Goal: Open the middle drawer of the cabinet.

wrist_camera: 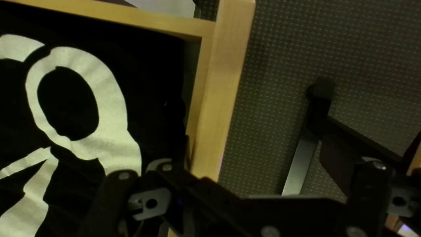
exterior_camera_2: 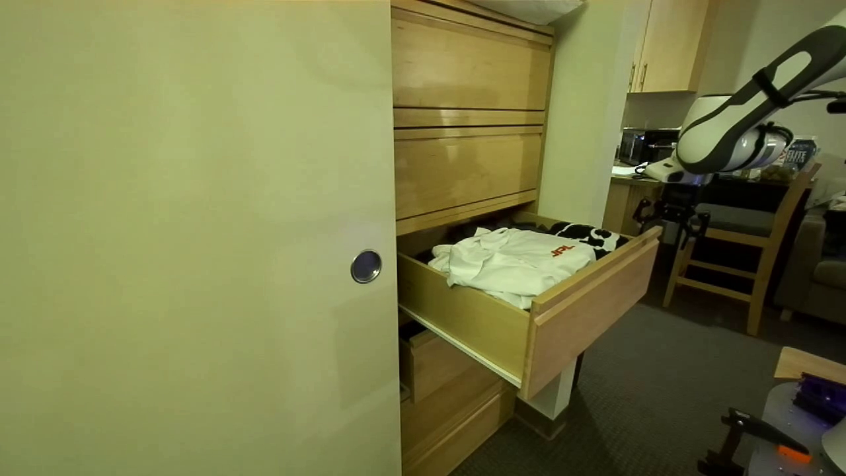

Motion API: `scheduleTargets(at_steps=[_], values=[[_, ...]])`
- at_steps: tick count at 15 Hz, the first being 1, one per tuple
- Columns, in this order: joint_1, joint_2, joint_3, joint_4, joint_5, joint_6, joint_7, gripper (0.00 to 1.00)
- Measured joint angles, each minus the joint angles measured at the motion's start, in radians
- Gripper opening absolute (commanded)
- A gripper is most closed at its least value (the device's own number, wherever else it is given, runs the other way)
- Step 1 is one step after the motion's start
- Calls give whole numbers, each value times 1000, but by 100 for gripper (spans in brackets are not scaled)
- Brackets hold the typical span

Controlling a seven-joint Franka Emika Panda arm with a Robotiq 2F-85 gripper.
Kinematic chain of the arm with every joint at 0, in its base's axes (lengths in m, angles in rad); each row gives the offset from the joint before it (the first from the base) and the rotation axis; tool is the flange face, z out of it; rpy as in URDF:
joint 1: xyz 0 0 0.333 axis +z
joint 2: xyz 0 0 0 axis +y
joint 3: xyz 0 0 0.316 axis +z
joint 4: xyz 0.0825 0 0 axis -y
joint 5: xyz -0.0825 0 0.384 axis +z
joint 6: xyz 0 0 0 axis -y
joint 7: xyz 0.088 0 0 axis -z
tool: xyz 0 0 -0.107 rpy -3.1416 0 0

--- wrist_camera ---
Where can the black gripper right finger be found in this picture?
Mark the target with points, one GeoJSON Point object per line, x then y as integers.
{"type": "Point", "coordinates": [368, 193]}

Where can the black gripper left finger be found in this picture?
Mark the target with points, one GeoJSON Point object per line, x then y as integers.
{"type": "Point", "coordinates": [118, 198]}

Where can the wooden drawer holding clothes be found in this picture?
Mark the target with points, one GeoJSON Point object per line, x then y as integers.
{"type": "Point", "coordinates": [224, 87]}

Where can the black skull print shirt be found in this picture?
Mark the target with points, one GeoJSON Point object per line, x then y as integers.
{"type": "Point", "coordinates": [145, 87]}

